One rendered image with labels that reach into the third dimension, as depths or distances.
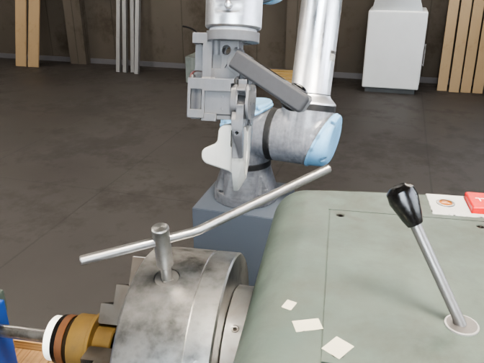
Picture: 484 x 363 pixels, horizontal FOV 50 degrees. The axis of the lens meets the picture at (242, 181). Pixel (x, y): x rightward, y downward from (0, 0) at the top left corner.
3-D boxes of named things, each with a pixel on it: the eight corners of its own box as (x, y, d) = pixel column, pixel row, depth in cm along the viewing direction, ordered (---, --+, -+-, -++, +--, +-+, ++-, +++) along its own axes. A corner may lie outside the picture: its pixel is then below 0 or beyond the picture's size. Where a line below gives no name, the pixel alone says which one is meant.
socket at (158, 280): (160, 305, 68) (157, 289, 67) (154, 288, 71) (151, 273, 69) (184, 297, 69) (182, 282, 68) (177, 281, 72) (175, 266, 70)
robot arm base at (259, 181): (225, 179, 133) (225, 142, 129) (283, 186, 129) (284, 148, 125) (205, 204, 119) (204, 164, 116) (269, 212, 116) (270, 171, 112)
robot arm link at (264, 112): (232, 145, 127) (232, 91, 122) (284, 152, 123) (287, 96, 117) (211, 161, 117) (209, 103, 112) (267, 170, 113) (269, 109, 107)
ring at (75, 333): (126, 302, 81) (71, 296, 83) (101, 342, 73) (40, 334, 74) (131, 348, 85) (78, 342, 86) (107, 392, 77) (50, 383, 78)
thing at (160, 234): (163, 301, 69) (153, 234, 63) (159, 289, 71) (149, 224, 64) (178, 296, 70) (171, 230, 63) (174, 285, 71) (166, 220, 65)
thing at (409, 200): (418, 218, 58) (425, 178, 56) (423, 232, 55) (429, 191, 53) (382, 215, 58) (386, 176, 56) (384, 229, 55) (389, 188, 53)
